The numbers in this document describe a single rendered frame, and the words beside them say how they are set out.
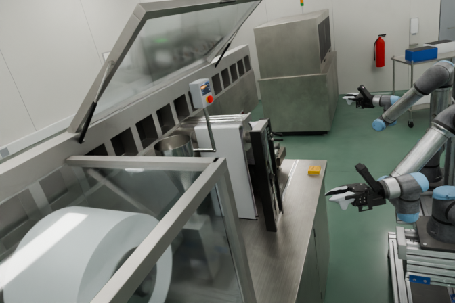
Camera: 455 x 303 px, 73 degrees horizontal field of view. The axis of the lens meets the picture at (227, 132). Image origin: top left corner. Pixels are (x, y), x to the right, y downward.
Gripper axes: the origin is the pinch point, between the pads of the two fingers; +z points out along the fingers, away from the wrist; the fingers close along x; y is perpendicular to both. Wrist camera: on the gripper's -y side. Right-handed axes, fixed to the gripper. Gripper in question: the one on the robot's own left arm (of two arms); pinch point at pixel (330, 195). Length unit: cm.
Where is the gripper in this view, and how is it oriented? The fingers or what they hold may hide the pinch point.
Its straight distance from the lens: 123.9
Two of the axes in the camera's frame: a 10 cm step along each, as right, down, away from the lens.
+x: -0.4, -2.3, 9.7
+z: -9.8, 2.0, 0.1
